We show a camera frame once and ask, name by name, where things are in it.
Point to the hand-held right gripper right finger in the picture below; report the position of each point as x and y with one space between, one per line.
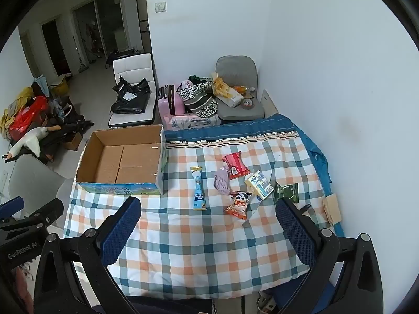
296 232

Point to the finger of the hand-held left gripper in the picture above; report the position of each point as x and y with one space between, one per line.
11 206
49 210

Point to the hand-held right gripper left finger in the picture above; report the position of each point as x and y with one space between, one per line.
120 227

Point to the green snack packet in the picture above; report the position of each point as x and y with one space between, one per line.
287 192

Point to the yellow and blue packet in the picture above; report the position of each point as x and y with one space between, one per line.
260 185

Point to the cardboard box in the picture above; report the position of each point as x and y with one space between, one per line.
121 166

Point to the cow print snack packet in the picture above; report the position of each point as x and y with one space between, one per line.
238 204

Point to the white goose plush toy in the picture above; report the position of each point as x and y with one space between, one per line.
31 140

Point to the power strip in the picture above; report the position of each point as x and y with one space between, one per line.
265 302

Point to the plaid blanket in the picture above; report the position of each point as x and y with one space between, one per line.
196 245

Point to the blue tube packet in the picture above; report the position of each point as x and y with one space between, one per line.
198 191

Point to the yellow cloth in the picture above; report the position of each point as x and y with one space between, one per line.
8 117

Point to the purple sock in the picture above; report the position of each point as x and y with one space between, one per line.
222 181

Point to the red snack packet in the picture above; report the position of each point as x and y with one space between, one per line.
236 165

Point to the red plastic bag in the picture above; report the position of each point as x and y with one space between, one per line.
27 114

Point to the floral tissue pack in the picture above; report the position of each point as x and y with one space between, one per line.
193 122

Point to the black plastic bag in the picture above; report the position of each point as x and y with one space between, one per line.
131 96

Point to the pink suitcase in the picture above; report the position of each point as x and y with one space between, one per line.
172 104

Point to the tape roll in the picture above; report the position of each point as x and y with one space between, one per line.
246 103

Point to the black and white tote bag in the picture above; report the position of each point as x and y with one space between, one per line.
199 99

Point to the yellow snack bag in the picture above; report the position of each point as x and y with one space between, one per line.
227 95

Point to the white padded chair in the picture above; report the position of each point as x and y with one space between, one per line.
132 67

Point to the grey padded chair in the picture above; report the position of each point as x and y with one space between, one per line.
237 68

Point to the glass sliding door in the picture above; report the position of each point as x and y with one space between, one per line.
101 26

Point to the wall switch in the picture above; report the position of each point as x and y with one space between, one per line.
160 7

